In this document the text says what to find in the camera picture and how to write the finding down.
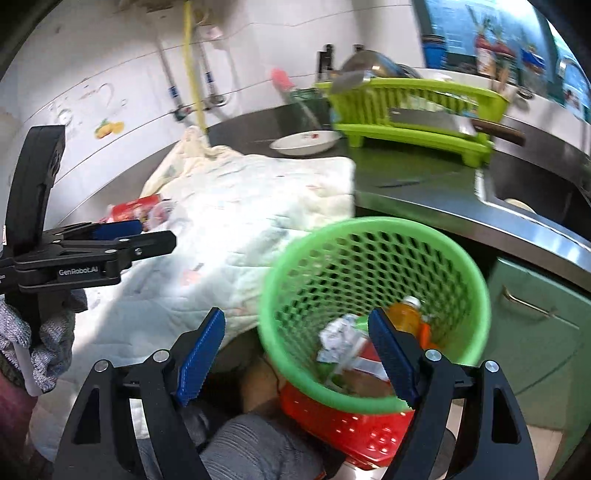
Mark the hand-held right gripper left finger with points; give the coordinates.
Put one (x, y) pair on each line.
(203, 355)

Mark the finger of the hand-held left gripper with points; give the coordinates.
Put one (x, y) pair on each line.
(152, 244)
(115, 228)

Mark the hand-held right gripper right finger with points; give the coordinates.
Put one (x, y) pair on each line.
(392, 355)

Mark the yellow snack packet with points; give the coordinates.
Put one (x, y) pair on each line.
(404, 321)

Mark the orange wrapper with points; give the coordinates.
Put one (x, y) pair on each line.
(428, 337)

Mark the white paper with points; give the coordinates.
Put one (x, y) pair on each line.
(339, 334)

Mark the green plastic mesh basket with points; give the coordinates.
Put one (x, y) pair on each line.
(268, 300)

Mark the person's left forearm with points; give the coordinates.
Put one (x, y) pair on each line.
(11, 406)

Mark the person's left hand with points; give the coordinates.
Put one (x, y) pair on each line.
(55, 341)

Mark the brown cardboard box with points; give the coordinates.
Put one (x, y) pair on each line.
(261, 383)

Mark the red plastic stool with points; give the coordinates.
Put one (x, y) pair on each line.
(351, 429)

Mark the cream quilted cloth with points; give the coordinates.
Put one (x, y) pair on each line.
(240, 221)

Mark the person's grey plaid trouser leg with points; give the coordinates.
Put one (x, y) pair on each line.
(249, 447)

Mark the green cabinet door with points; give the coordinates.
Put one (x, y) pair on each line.
(531, 350)

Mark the thin dark knife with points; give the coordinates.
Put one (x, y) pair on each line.
(399, 183)

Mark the white shallow dish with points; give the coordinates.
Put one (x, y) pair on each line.
(304, 143)

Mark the cream round plate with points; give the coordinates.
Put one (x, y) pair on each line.
(519, 206)

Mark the green glass jar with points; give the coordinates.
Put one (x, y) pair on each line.
(302, 98)

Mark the pink bottle brush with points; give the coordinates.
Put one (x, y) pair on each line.
(281, 78)

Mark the steel sink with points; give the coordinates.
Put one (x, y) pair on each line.
(531, 194)

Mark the green dish rack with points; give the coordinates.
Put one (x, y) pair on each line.
(369, 131)

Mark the shiny steel utensil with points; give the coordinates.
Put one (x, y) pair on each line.
(348, 81)

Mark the steel pot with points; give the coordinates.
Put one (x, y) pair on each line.
(369, 62)

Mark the blue plastic container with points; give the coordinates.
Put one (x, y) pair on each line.
(434, 53)

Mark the sprouting onion in jar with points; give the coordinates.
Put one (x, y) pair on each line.
(485, 55)

